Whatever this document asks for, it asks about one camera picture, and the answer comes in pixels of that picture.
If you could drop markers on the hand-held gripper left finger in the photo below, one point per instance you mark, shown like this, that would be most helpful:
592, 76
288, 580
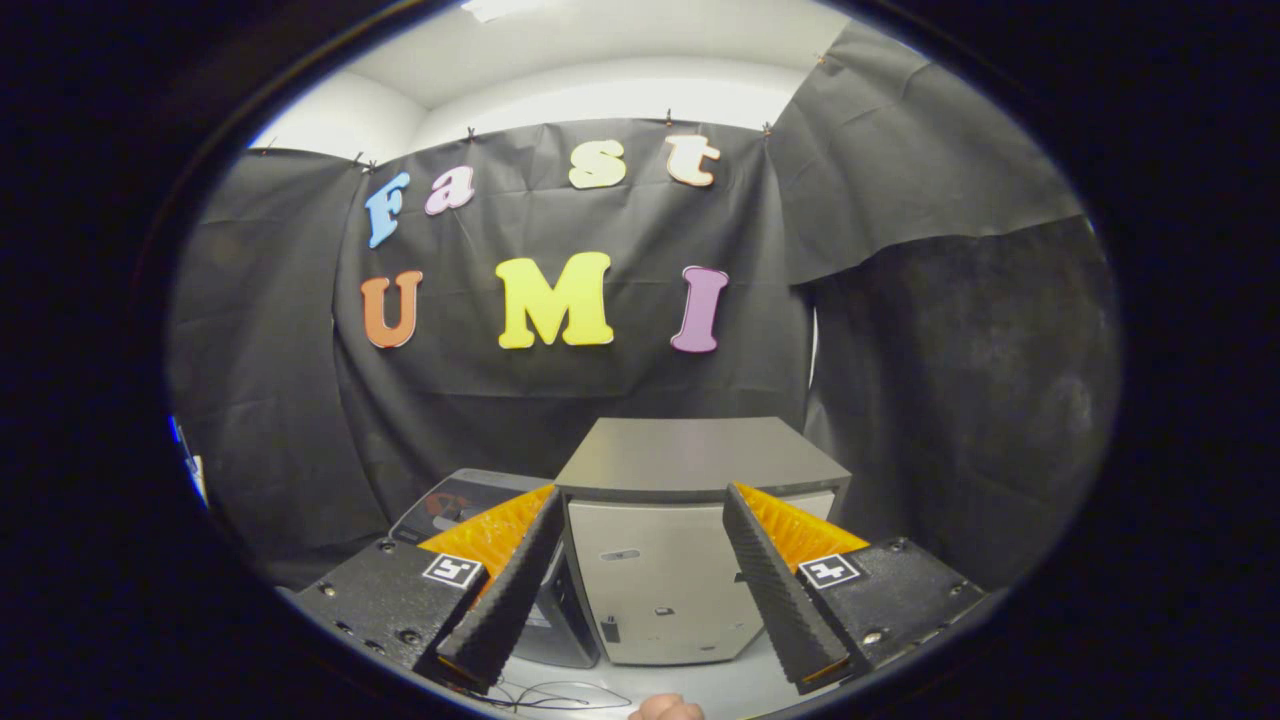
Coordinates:
508, 595

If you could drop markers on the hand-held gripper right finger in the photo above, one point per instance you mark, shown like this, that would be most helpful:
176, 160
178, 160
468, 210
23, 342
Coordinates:
775, 590

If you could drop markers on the grey washing machine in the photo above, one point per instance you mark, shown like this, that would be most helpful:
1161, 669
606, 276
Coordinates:
570, 640

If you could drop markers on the small silver cabinet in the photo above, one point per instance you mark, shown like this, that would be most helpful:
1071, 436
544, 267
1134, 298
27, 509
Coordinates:
690, 455

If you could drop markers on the white and blue object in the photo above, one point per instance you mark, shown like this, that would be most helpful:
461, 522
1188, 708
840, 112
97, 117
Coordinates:
195, 470

